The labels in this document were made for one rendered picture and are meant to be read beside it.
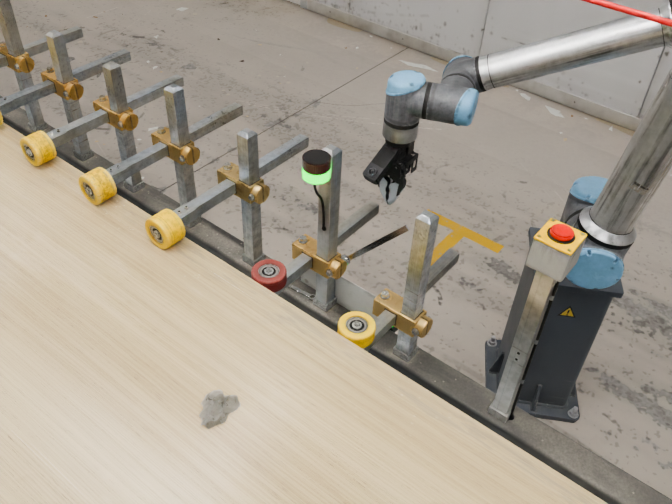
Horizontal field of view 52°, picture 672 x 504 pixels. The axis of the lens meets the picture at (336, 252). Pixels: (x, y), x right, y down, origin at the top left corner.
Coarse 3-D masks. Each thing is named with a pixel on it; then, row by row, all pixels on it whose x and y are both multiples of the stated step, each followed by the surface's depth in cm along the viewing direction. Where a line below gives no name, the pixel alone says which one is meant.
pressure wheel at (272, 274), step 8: (256, 264) 156; (264, 264) 156; (272, 264) 156; (280, 264) 156; (256, 272) 154; (264, 272) 154; (272, 272) 154; (280, 272) 154; (256, 280) 152; (264, 280) 152; (272, 280) 152; (280, 280) 153; (272, 288) 153; (280, 288) 154
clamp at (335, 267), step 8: (296, 240) 168; (312, 240) 168; (296, 248) 167; (304, 248) 166; (312, 248) 166; (296, 256) 169; (312, 256) 164; (336, 256) 164; (312, 264) 166; (320, 264) 164; (328, 264) 162; (336, 264) 162; (344, 264) 164; (320, 272) 166; (328, 272) 163; (336, 272) 163
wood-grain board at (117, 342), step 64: (0, 128) 194; (0, 192) 173; (64, 192) 174; (0, 256) 155; (64, 256) 156; (128, 256) 157; (192, 256) 158; (0, 320) 141; (64, 320) 142; (128, 320) 143; (192, 320) 143; (256, 320) 144; (0, 384) 129; (64, 384) 130; (128, 384) 131; (192, 384) 131; (256, 384) 132; (320, 384) 132; (384, 384) 133; (0, 448) 119; (64, 448) 120; (128, 448) 120; (192, 448) 121; (256, 448) 121; (320, 448) 122; (384, 448) 122; (448, 448) 123; (512, 448) 123
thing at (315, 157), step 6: (312, 150) 143; (318, 150) 143; (306, 156) 141; (312, 156) 141; (318, 156) 141; (324, 156) 142; (312, 162) 140; (318, 162) 140; (324, 162) 140; (312, 174) 141; (330, 180) 147; (324, 210) 153; (324, 216) 154; (324, 222) 155; (324, 228) 156
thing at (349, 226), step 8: (360, 208) 180; (368, 208) 180; (376, 208) 181; (352, 216) 177; (360, 216) 177; (368, 216) 179; (344, 224) 175; (352, 224) 175; (360, 224) 178; (344, 232) 172; (352, 232) 176; (344, 240) 174; (304, 256) 165; (288, 264) 163; (296, 264) 163; (304, 264) 163; (288, 272) 161; (296, 272) 162; (304, 272) 165; (288, 280) 161
